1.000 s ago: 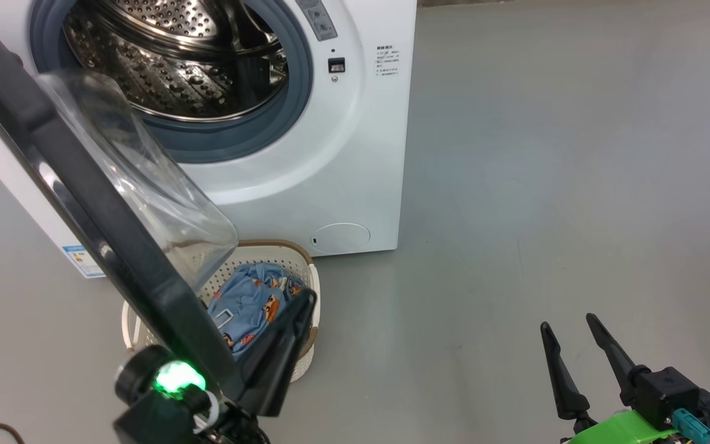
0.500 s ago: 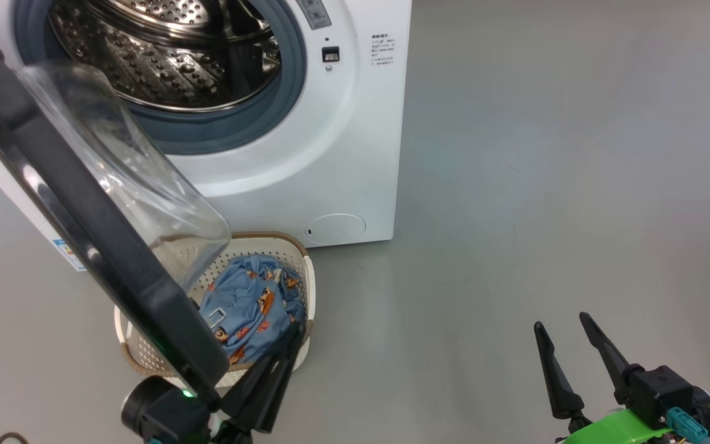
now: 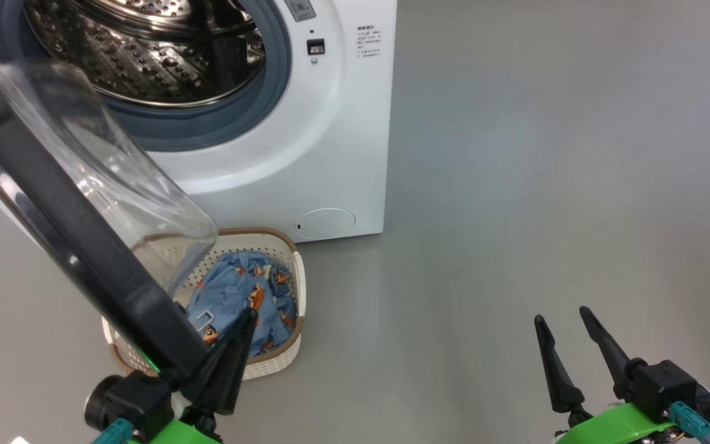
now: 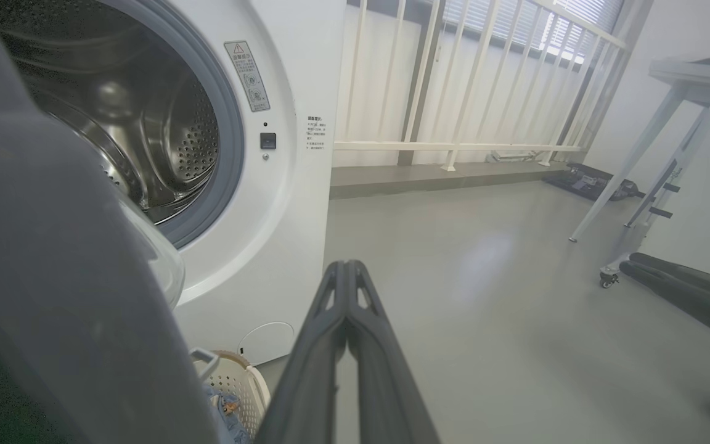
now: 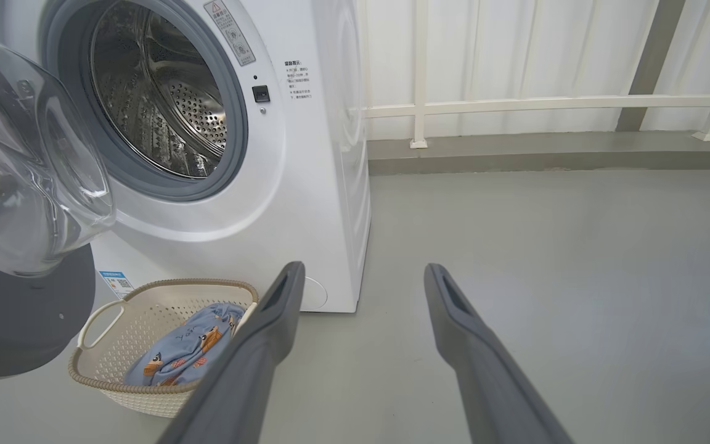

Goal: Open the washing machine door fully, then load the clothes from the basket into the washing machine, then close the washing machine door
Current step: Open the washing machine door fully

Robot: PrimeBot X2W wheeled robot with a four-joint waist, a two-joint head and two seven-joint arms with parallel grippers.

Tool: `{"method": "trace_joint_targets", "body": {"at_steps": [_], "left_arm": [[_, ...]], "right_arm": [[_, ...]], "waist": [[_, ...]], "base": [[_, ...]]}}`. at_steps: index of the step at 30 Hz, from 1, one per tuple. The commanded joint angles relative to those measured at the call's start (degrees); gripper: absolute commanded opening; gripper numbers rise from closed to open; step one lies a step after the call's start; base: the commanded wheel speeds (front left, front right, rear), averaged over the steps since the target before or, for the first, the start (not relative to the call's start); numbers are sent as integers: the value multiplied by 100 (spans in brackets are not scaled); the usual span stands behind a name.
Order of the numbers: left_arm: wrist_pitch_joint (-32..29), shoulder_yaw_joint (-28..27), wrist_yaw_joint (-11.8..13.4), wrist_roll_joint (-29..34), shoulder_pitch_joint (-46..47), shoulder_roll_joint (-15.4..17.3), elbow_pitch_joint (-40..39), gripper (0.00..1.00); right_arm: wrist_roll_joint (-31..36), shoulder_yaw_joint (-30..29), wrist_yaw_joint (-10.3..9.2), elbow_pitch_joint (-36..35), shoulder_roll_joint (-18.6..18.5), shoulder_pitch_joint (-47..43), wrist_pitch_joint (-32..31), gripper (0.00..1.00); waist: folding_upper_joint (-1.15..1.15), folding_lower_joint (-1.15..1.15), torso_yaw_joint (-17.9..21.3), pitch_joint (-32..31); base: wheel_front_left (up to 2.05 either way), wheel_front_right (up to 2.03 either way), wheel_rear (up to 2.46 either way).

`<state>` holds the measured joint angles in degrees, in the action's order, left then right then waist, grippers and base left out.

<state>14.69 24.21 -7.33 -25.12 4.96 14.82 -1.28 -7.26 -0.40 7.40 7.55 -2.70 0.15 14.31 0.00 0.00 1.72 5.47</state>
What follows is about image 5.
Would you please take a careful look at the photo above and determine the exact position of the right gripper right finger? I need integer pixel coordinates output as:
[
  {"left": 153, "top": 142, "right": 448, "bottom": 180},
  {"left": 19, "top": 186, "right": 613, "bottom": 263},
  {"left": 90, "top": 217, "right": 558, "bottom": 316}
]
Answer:
[{"left": 424, "top": 263, "right": 574, "bottom": 444}]

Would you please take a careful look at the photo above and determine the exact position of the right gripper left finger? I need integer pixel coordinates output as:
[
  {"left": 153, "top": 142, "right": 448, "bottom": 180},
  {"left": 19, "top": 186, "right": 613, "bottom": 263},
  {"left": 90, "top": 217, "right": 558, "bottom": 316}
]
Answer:
[{"left": 157, "top": 261, "right": 306, "bottom": 444}]

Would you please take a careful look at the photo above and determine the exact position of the blue bear-print garment white lining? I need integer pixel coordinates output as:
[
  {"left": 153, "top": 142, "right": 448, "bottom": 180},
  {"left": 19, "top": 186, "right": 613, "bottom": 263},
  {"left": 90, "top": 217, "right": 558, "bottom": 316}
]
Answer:
[{"left": 124, "top": 302, "right": 246, "bottom": 388}]

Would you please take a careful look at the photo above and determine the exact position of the dark washing machine door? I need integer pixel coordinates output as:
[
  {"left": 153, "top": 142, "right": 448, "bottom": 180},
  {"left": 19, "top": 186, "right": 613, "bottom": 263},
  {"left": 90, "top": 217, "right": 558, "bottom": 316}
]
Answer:
[{"left": 0, "top": 25, "right": 116, "bottom": 380}]

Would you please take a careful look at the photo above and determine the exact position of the white front-load washing machine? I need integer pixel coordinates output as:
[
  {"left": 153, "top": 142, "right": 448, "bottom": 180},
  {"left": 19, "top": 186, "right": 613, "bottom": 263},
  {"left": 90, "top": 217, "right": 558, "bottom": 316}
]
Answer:
[{"left": 0, "top": 0, "right": 372, "bottom": 313}]

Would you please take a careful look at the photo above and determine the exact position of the stainless steel washing machine drum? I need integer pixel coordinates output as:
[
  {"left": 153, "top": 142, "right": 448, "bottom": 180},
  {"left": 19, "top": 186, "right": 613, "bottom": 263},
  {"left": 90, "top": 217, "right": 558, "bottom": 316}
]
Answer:
[{"left": 90, "top": 0, "right": 229, "bottom": 179}]

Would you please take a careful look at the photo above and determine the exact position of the round white filter cover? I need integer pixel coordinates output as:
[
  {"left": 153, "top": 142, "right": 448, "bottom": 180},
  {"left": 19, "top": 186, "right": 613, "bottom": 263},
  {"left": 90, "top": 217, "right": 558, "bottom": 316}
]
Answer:
[{"left": 300, "top": 276, "right": 328, "bottom": 310}]

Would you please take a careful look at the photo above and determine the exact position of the cream perforated laundry basket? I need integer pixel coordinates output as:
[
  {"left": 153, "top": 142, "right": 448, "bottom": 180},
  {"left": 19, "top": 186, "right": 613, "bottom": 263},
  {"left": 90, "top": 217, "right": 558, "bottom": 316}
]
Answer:
[{"left": 68, "top": 279, "right": 260, "bottom": 419}]

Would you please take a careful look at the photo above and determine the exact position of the blue energy label sticker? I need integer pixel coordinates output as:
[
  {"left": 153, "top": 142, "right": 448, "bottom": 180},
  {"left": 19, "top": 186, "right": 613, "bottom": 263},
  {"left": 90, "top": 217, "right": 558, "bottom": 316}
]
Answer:
[{"left": 97, "top": 269, "right": 135, "bottom": 300}]

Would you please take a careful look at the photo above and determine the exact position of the cream metal railing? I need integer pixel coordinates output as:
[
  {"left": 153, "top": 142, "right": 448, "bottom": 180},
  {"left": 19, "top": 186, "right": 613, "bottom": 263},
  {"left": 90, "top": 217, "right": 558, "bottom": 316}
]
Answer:
[{"left": 364, "top": 0, "right": 710, "bottom": 149}]

